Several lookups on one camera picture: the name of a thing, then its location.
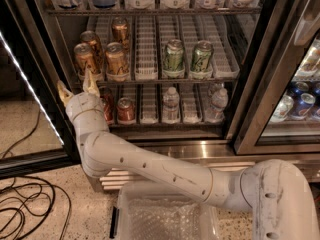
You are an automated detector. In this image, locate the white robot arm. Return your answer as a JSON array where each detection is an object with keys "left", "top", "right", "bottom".
[{"left": 57, "top": 71, "right": 320, "bottom": 240}]

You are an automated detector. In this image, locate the clear plastic bin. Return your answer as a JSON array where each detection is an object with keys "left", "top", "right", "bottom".
[{"left": 110, "top": 181, "right": 220, "bottom": 240}]

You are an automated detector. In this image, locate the right front water bottle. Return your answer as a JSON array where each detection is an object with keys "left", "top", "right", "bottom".
[{"left": 207, "top": 88, "right": 228, "bottom": 123}]

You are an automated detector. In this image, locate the blue can behind door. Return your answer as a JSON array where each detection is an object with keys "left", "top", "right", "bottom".
[{"left": 290, "top": 93, "right": 316, "bottom": 120}]

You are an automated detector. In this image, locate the black floor cable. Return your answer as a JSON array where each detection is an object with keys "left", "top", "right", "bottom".
[{"left": 0, "top": 110, "right": 73, "bottom": 240}]

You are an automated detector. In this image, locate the closed right fridge door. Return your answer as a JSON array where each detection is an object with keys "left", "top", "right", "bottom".
[{"left": 228, "top": 0, "right": 320, "bottom": 155}]

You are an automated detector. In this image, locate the open glass fridge door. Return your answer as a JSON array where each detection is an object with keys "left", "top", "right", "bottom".
[{"left": 0, "top": 0, "right": 80, "bottom": 179}]

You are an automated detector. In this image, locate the middle water bottle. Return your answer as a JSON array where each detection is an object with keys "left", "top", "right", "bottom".
[{"left": 162, "top": 87, "right": 180, "bottom": 123}]

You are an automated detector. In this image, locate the right rear water bottle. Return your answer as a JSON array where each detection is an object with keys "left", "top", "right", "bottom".
[{"left": 207, "top": 82, "right": 224, "bottom": 97}]

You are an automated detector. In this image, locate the right green can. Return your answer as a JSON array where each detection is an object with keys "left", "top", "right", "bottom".
[{"left": 191, "top": 40, "right": 213, "bottom": 73}]

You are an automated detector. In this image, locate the front left red can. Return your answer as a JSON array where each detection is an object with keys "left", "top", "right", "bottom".
[{"left": 102, "top": 99, "right": 114, "bottom": 124}]

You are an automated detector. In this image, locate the left green can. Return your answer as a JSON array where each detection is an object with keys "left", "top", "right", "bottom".
[{"left": 164, "top": 39, "right": 184, "bottom": 72}]

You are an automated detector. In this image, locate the rear left red can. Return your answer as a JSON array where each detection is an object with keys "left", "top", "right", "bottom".
[{"left": 99, "top": 87, "right": 114, "bottom": 108}]

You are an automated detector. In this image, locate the green can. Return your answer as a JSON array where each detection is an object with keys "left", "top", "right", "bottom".
[
  {"left": 164, "top": 39, "right": 184, "bottom": 72},
  {"left": 191, "top": 40, "right": 213, "bottom": 73}
]

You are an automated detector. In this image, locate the water bottle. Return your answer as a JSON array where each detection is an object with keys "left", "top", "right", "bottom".
[
  {"left": 207, "top": 82, "right": 224, "bottom": 97},
  {"left": 162, "top": 87, "right": 180, "bottom": 123},
  {"left": 207, "top": 88, "right": 228, "bottom": 123}
]

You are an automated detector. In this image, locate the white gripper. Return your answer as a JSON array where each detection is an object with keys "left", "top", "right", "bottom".
[{"left": 57, "top": 69, "right": 103, "bottom": 122}]

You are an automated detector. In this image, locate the orange can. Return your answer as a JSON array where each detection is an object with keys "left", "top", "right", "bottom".
[
  {"left": 80, "top": 30, "right": 103, "bottom": 69},
  {"left": 105, "top": 42, "right": 129, "bottom": 75},
  {"left": 111, "top": 17, "right": 130, "bottom": 50},
  {"left": 74, "top": 43, "right": 100, "bottom": 76}
]

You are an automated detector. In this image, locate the red can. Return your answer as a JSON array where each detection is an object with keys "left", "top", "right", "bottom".
[
  {"left": 117, "top": 97, "right": 135, "bottom": 121},
  {"left": 99, "top": 87, "right": 114, "bottom": 108},
  {"left": 102, "top": 99, "right": 114, "bottom": 124}
]

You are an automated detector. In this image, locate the stainless steel fridge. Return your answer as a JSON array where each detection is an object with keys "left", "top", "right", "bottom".
[{"left": 45, "top": 0, "right": 320, "bottom": 182}]

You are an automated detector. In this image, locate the silver can behind door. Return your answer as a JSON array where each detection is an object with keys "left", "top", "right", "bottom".
[{"left": 270, "top": 95, "right": 294, "bottom": 123}]

